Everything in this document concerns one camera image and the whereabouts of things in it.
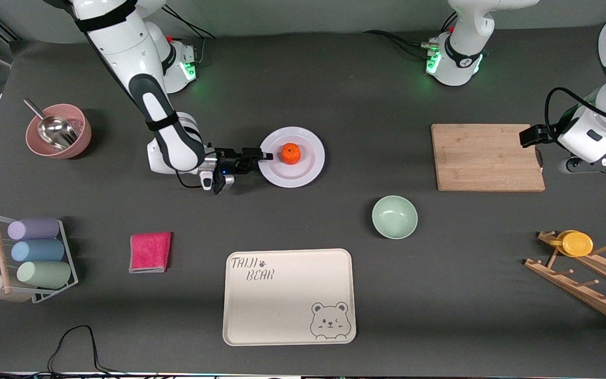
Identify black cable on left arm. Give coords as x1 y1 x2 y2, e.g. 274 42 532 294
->
544 87 606 137

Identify wooden peg rack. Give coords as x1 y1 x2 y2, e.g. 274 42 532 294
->
524 231 606 332

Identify black cables at right base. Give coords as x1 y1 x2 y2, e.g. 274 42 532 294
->
165 6 217 66

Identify pale green cup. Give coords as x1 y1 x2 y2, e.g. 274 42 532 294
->
16 261 72 289

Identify cream tray with bear print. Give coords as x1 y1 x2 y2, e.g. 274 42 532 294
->
223 248 357 346

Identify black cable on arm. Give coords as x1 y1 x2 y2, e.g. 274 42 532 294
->
544 87 606 137
176 168 204 189

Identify white wire cup rack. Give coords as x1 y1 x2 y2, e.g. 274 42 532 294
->
0 213 79 304

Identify white round plate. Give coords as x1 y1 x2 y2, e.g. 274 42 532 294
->
257 126 326 188

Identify pale green bowl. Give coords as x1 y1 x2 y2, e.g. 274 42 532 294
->
371 195 418 240

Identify pale purple cup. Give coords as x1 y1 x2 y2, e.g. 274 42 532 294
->
7 217 60 241

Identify pale blue cup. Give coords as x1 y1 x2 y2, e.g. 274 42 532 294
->
11 240 65 263

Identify pink ribbed bowl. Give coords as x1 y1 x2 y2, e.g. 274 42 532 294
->
25 104 92 159

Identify metal scoop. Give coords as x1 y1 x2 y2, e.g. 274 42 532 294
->
23 98 79 152

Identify black cables at left base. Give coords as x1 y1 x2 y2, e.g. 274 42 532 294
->
363 30 432 59

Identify wooden rack dowel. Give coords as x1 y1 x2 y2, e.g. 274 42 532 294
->
0 212 12 294

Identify thin black cable loop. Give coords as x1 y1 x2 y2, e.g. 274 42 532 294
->
0 325 140 377

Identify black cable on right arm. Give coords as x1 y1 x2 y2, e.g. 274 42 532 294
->
176 168 204 189

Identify wooden cutting board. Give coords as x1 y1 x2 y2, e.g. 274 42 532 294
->
431 124 546 192

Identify pink folded cloth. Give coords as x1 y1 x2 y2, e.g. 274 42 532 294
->
128 232 173 274

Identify orange fruit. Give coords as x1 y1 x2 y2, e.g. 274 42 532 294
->
280 143 302 165

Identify yellow cup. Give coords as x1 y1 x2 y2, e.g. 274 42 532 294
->
555 230 594 257

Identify black cables at base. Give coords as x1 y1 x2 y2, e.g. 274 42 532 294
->
363 30 432 59
165 6 217 66

